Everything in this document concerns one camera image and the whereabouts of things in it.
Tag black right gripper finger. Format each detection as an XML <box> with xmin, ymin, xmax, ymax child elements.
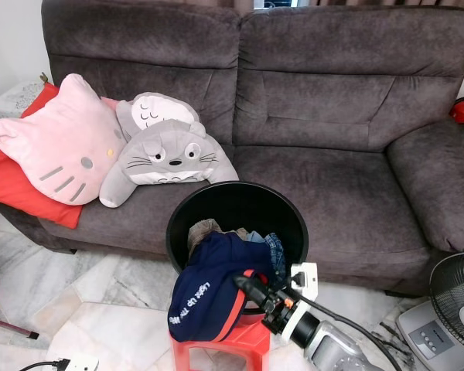
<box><xmin>233</xmin><ymin>274</ymin><xmax>273</xmax><ymax>308</ymax></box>

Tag navy printed garment red trim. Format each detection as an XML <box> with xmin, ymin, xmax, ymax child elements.
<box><xmin>168</xmin><ymin>230</ymin><xmax>271</xmax><ymax>342</ymax></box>

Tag blue denim jeans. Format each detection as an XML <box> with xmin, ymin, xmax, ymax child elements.
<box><xmin>236</xmin><ymin>228</ymin><xmax>287</xmax><ymax>279</ymax></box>

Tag red plastic stool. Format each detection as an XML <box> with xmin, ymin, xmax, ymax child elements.
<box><xmin>170</xmin><ymin>267</ymin><xmax>271</xmax><ymax>371</ymax></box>

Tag brown garment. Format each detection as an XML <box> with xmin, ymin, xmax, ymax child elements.
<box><xmin>188</xmin><ymin>218</ymin><xmax>221</xmax><ymax>252</ymax></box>

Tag black round laundry bin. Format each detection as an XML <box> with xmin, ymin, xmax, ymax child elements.
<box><xmin>166</xmin><ymin>180</ymin><xmax>309</xmax><ymax>291</ymax></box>

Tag grey standing fan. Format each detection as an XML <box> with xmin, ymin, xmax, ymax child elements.
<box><xmin>394</xmin><ymin>251</ymin><xmax>464</xmax><ymax>371</ymax></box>

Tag grey totoro plush open eyes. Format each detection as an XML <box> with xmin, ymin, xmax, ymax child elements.
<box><xmin>99</xmin><ymin>120</ymin><xmax>239</xmax><ymax>208</ymax></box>

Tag dark grey fabric sofa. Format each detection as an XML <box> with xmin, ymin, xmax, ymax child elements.
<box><xmin>0</xmin><ymin>0</ymin><xmax>464</xmax><ymax>294</ymax></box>

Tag grey totoro cushion closed eyes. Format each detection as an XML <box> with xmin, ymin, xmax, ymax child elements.
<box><xmin>114</xmin><ymin>91</ymin><xmax>200</xmax><ymax>141</ymax></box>

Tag red cushion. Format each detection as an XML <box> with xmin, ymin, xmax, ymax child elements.
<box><xmin>0</xmin><ymin>81</ymin><xmax>121</xmax><ymax>230</ymax></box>

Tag pink kitty face pillow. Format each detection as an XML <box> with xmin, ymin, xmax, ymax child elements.
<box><xmin>0</xmin><ymin>73</ymin><xmax>128</xmax><ymax>206</ymax></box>

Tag white patterned side table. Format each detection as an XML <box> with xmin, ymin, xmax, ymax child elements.
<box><xmin>0</xmin><ymin>80</ymin><xmax>46</xmax><ymax>128</ymax></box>

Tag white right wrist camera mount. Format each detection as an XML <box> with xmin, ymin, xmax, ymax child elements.
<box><xmin>285</xmin><ymin>263</ymin><xmax>319</xmax><ymax>341</ymax></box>

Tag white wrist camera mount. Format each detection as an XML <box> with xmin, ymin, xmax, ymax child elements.
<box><xmin>63</xmin><ymin>354</ymin><xmax>99</xmax><ymax>371</ymax></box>
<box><xmin>285</xmin><ymin>263</ymin><xmax>319</xmax><ymax>341</ymax></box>

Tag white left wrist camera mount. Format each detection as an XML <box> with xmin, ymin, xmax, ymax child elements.
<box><xmin>63</xmin><ymin>354</ymin><xmax>99</xmax><ymax>371</ymax></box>

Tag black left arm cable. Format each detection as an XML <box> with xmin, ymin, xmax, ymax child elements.
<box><xmin>23</xmin><ymin>358</ymin><xmax>67</xmax><ymax>371</ymax></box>

